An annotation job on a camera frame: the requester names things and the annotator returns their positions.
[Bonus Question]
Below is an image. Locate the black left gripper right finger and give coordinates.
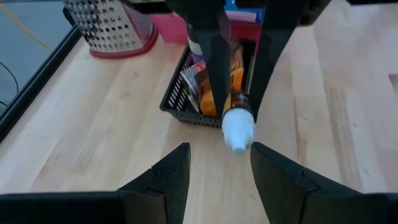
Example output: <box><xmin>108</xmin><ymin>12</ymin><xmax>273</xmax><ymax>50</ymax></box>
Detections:
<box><xmin>249</xmin><ymin>141</ymin><xmax>398</xmax><ymax>224</ymax></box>

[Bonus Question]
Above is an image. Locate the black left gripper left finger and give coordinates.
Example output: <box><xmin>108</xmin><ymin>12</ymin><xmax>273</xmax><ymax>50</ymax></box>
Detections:
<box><xmin>0</xmin><ymin>142</ymin><xmax>192</xmax><ymax>224</ymax></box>

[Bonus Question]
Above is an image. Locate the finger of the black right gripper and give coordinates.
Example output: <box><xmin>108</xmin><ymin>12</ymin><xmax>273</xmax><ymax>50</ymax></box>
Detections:
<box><xmin>164</xmin><ymin>0</ymin><xmax>233</xmax><ymax>118</ymax></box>
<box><xmin>248</xmin><ymin>0</ymin><xmax>333</xmax><ymax>123</ymax></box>

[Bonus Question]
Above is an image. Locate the purple label spice bottle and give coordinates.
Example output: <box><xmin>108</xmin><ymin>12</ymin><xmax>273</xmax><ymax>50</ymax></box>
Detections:
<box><xmin>186</xmin><ymin>24</ymin><xmax>206</xmax><ymax>65</ymax></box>

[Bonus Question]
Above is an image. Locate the orange taco seasoning packet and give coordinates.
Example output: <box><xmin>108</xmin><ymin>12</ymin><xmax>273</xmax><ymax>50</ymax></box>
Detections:
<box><xmin>180</xmin><ymin>39</ymin><xmax>249</xmax><ymax>118</ymax></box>

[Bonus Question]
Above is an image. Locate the red cereal box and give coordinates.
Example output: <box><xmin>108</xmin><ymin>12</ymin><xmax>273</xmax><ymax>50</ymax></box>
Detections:
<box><xmin>230</xmin><ymin>19</ymin><xmax>264</xmax><ymax>43</ymax></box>

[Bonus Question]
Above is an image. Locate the blue cereal box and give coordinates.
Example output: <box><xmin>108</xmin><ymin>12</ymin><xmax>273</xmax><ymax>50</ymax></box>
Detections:
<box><xmin>223</xmin><ymin>0</ymin><xmax>267</xmax><ymax>24</ymax></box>

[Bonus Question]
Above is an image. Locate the black plastic basket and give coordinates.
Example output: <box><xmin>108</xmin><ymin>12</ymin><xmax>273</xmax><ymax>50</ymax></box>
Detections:
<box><xmin>159</xmin><ymin>39</ymin><xmax>261</xmax><ymax>130</ymax></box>

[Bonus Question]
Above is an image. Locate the pink plastic tray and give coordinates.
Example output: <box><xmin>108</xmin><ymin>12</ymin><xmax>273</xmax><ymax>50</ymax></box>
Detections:
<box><xmin>150</xmin><ymin>11</ymin><xmax>264</xmax><ymax>46</ymax></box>

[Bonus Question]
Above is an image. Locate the metal box grater red handle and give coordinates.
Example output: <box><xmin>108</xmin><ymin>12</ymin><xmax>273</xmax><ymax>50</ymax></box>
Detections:
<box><xmin>62</xmin><ymin>0</ymin><xmax>160</xmax><ymax>60</ymax></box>

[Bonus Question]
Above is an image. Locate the black metal table frame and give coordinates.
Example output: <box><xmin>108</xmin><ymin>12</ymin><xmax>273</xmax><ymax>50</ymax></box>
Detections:
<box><xmin>0</xmin><ymin>7</ymin><xmax>83</xmax><ymax>142</ymax></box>

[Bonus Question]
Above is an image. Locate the black hanging cable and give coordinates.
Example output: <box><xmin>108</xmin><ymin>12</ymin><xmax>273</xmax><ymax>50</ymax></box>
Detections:
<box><xmin>0</xmin><ymin>60</ymin><xmax>20</xmax><ymax>108</ymax></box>

